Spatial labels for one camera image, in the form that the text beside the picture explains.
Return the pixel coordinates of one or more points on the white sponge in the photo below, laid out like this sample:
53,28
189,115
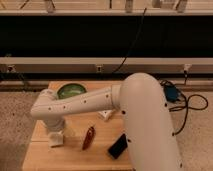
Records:
56,139

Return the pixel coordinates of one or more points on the wooden cutting board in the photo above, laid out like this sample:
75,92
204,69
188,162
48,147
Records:
71,157

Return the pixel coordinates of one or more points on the white bottle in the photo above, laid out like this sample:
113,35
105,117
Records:
106,114

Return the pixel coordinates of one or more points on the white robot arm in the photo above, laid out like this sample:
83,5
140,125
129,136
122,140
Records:
148,126

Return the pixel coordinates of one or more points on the black smartphone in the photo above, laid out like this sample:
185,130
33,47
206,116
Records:
118,147

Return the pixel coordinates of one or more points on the blue power adapter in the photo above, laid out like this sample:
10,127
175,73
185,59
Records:
171,93

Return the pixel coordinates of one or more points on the red chili pepper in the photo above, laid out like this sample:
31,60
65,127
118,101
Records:
88,138

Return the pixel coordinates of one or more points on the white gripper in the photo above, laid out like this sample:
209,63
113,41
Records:
54,124

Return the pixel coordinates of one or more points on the green ceramic bowl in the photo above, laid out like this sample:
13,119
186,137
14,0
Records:
70,90

